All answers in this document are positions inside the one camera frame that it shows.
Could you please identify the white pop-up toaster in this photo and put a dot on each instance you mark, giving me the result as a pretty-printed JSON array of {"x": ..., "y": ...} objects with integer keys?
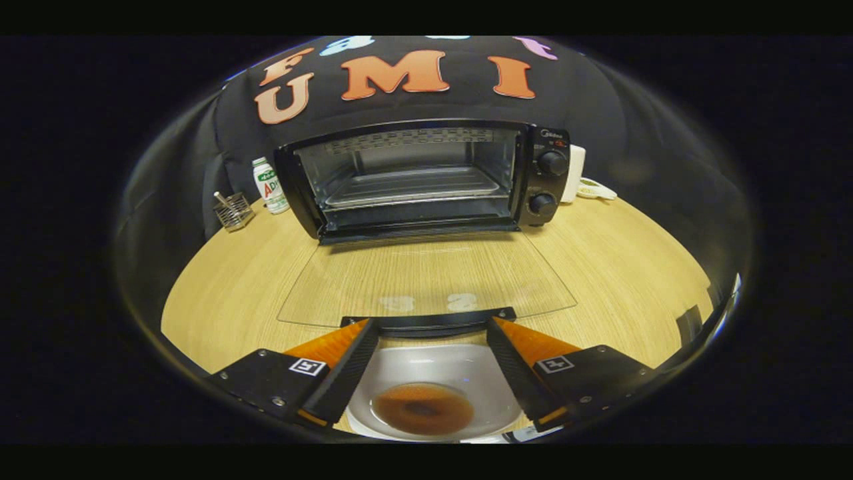
[{"x": 574, "y": 173}]

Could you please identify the white plate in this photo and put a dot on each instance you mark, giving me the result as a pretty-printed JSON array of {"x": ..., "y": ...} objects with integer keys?
[{"x": 433, "y": 363}]

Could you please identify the black toaster oven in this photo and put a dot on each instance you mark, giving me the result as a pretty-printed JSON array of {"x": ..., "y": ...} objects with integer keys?
[{"x": 533, "y": 166}]

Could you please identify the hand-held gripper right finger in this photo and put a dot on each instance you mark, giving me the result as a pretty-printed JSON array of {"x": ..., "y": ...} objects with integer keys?
[{"x": 513, "y": 373}]

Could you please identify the metal mesh utensil holder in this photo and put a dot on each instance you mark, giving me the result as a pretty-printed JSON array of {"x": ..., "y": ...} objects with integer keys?
[{"x": 234, "y": 213}]

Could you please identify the glazed brown donut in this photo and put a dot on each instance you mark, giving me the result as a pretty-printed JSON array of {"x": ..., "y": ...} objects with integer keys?
[{"x": 423, "y": 408}]

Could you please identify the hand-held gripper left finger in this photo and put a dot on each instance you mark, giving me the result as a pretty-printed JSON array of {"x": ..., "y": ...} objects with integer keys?
[{"x": 346, "y": 373}]

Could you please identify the small white dish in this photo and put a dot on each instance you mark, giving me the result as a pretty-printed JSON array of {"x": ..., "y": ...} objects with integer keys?
[{"x": 596, "y": 190}]

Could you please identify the white bottle with green label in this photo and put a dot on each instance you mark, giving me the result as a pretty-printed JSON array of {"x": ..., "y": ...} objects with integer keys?
[{"x": 270, "y": 186}]

